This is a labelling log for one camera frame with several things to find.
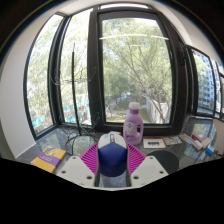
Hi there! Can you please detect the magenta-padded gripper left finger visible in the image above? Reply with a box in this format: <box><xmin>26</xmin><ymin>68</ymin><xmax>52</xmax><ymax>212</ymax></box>
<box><xmin>56</xmin><ymin>143</ymin><xmax>101</xmax><ymax>188</ymax></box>

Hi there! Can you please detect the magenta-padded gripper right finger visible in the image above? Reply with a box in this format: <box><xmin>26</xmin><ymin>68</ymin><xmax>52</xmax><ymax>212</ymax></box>
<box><xmin>125</xmin><ymin>143</ymin><xmax>170</xmax><ymax>188</ymax></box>

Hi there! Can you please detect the blue and white computer mouse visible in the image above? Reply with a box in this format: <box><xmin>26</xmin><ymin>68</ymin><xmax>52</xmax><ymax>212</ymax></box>
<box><xmin>97</xmin><ymin>130</ymin><xmax>129</xmax><ymax>178</ymax></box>

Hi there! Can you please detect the white card with blue print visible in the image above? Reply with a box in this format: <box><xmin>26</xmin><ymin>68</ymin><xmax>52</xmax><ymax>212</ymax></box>
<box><xmin>142</xmin><ymin>137</ymin><xmax>167</xmax><ymax>150</ymax></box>

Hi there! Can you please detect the yellow and purple book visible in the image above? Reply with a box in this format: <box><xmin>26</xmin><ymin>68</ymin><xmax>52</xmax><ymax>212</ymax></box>
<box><xmin>30</xmin><ymin>145</ymin><xmax>68</xmax><ymax>175</ymax></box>

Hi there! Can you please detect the pale printed paper sheet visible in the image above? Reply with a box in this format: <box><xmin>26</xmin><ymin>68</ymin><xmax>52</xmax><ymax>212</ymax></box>
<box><xmin>163</xmin><ymin>135</ymin><xmax>183</xmax><ymax>146</ymax></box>

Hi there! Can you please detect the purple detergent bottle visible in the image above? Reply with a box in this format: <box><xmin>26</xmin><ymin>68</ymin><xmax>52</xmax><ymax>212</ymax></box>
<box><xmin>122</xmin><ymin>101</ymin><xmax>145</xmax><ymax>146</ymax></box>

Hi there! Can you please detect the long white striped box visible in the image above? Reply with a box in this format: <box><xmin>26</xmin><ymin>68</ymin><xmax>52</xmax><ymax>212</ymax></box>
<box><xmin>178</xmin><ymin>133</ymin><xmax>204</xmax><ymax>151</ymax></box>

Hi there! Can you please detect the red book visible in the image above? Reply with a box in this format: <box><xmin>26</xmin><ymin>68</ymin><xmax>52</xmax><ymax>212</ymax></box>
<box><xmin>191</xmin><ymin>132</ymin><xmax>210</xmax><ymax>143</ymax></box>

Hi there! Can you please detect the beige small box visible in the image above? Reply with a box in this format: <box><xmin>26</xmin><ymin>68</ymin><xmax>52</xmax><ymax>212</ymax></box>
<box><xmin>199</xmin><ymin>136</ymin><xmax>213</xmax><ymax>150</ymax></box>

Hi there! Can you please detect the small blue box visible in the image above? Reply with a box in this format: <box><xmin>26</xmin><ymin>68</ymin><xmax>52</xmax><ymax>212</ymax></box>
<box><xmin>205</xmin><ymin>143</ymin><xmax>216</xmax><ymax>156</ymax></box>

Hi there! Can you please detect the black wire stand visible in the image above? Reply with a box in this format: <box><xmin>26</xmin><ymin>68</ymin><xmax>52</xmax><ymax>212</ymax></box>
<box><xmin>49</xmin><ymin>42</ymin><xmax>102</xmax><ymax>156</ymax></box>

